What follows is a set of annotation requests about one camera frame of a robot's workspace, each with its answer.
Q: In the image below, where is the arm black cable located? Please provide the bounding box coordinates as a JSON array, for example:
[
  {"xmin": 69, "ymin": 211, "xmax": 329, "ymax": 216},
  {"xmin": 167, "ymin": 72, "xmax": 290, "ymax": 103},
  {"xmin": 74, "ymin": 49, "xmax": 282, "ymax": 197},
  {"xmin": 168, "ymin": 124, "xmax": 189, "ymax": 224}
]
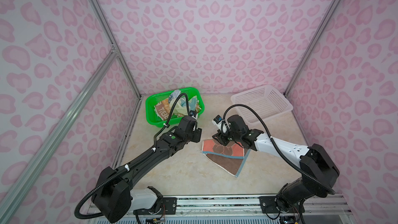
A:
[
  {"xmin": 223, "ymin": 104, "xmax": 336, "ymax": 195},
  {"xmin": 74, "ymin": 92, "xmax": 195, "ymax": 220}
]

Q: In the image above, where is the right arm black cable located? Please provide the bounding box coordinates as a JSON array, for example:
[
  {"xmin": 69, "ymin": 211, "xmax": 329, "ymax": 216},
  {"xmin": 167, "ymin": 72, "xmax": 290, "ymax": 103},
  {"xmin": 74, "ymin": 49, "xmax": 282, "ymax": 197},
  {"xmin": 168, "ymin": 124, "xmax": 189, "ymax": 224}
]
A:
[{"xmin": 223, "ymin": 104, "xmax": 336, "ymax": 195}]

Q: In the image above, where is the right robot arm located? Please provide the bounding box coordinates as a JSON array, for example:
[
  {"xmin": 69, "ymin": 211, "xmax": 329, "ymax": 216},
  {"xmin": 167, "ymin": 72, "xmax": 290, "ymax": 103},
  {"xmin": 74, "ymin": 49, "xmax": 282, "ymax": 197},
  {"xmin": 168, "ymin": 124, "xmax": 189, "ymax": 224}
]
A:
[{"xmin": 212, "ymin": 115, "xmax": 340, "ymax": 213}]

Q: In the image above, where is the aluminium frame post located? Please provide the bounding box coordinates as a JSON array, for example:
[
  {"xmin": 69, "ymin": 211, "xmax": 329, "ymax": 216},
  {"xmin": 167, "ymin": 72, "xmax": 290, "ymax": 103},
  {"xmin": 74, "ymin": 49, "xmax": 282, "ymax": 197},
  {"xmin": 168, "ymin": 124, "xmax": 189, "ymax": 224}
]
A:
[
  {"xmin": 88, "ymin": 0, "xmax": 142, "ymax": 99},
  {"xmin": 284, "ymin": 0, "xmax": 343, "ymax": 98}
]

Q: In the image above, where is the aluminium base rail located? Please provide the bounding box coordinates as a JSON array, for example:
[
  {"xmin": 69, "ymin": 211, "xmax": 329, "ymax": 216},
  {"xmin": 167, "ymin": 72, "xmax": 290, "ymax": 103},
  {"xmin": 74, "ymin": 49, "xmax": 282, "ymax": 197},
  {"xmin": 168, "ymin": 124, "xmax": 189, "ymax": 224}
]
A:
[{"xmin": 85, "ymin": 194, "xmax": 355, "ymax": 224}]

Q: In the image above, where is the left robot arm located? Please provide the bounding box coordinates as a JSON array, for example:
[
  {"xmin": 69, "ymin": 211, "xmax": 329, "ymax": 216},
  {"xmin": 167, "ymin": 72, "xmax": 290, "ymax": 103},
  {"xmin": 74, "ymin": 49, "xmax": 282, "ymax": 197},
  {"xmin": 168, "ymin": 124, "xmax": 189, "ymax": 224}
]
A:
[{"xmin": 85, "ymin": 116, "xmax": 202, "ymax": 224}]

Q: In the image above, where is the white plastic basket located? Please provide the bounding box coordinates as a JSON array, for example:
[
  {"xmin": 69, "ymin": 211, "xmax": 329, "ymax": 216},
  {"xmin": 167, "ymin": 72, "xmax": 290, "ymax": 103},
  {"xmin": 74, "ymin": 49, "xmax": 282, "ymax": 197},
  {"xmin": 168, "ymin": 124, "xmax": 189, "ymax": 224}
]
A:
[{"xmin": 231, "ymin": 85, "xmax": 293, "ymax": 121}]

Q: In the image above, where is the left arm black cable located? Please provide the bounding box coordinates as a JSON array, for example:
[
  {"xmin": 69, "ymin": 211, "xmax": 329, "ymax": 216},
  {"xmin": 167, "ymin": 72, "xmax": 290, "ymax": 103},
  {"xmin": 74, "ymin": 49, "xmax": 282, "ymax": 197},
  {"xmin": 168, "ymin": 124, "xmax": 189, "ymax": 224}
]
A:
[{"xmin": 74, "ymin": 92, "xmax": 195, "ymax": 220}]

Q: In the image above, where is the red brown bear towel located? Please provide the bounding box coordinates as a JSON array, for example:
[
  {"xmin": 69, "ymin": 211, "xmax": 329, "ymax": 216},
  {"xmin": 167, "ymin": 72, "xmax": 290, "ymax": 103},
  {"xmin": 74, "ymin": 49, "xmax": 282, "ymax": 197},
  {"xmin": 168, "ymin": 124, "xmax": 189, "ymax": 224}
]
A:
[{"xmin": 201, "ymin": 140, "xmax": 250, "ymax": 177}]

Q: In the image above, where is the orange blue lettered towel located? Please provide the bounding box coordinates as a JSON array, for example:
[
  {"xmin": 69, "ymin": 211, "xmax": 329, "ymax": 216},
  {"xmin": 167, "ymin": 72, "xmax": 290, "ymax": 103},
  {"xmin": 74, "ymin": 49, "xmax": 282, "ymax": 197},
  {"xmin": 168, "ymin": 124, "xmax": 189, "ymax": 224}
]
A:
[{"xmin": 154, "ymin": 90, "xmax": 201, "ymax": 120}]

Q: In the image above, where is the aluminium frame post left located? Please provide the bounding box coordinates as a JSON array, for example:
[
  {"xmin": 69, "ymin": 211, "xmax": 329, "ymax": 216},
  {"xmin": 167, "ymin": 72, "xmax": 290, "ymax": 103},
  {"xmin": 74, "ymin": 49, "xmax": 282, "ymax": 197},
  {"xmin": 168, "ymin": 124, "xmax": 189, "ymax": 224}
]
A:
[{"xmin": 88, "ymin": 0, "xmax": 142, "ymax": 99}]

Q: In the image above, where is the aluminium frame post right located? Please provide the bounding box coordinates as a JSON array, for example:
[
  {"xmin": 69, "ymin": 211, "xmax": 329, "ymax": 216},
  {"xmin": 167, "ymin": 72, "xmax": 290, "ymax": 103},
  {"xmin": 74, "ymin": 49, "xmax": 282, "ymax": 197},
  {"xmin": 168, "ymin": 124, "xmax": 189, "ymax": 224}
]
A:
[{"xmin": 284, "ymin": 0, "xmax": 343, "ymax": 98}]

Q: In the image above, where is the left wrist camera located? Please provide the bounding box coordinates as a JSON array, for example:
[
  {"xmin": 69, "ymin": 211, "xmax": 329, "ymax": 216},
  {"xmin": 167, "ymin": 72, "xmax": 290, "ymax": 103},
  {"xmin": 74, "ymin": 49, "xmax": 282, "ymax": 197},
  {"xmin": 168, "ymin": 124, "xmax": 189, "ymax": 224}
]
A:
[{"xmin": 190, "ymin": 110, "xmax": 200, "ymax": 120}]

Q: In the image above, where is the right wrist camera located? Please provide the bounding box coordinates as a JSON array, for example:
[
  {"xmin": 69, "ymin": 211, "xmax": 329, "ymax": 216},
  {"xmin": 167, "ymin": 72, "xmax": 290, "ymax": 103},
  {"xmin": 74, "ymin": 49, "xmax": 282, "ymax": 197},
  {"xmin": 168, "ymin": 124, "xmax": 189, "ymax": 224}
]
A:
[{"xmin": 212, "ymin": 115, "xmax": 223, "ymax": 126}]

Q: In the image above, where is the aluminium diagonal frame bar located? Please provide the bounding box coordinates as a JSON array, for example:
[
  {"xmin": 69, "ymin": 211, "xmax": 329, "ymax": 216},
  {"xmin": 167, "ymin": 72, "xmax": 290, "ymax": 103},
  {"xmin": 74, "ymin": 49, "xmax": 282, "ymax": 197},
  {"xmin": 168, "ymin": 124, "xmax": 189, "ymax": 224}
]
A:
[{"xmin": 1, "ymin": 51, "xmax": 118, "ymax": 224}]

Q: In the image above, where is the pale yellow teal towel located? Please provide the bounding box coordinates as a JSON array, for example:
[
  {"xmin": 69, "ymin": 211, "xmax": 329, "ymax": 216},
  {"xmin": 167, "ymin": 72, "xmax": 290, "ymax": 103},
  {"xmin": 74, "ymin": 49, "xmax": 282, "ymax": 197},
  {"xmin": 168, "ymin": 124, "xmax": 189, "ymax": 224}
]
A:
[{"xmin": 170, "ymin": 96, "xmax": 199, "ymax": 116}]

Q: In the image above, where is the green plastic basket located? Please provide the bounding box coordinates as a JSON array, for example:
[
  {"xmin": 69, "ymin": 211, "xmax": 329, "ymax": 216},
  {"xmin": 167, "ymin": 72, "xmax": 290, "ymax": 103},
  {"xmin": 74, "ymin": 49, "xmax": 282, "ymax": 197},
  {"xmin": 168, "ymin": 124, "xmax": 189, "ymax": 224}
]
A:
[{"xmin": 145, "ymin": 87, "xmax": 205, "ymax": 128}]

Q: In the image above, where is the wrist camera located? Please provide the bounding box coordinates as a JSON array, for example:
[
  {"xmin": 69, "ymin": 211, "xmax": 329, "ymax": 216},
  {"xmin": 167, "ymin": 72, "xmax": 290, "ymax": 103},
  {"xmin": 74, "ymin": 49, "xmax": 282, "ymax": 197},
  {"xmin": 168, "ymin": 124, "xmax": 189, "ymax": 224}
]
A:
[
  {"xmin": 212, "ymin": 115, "xmax": 223, "ymax": 126},
  {"xmin": 190, "ymin": 110, "xmax": 200, "ymax": 120}
]

